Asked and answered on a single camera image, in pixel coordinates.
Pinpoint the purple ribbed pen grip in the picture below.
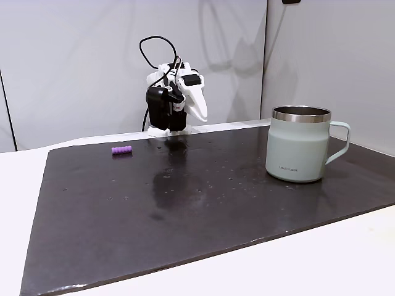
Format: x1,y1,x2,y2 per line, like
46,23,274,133
111,145,133,157

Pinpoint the pale green steel mug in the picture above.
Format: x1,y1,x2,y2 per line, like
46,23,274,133
264,105,352,183

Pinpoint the dark table mat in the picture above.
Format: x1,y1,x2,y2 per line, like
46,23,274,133
19,125,395,296

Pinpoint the black camera box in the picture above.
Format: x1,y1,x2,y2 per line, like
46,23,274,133
184,73,201,88

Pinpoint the black looped cable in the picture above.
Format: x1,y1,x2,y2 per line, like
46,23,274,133
138,36,186,81

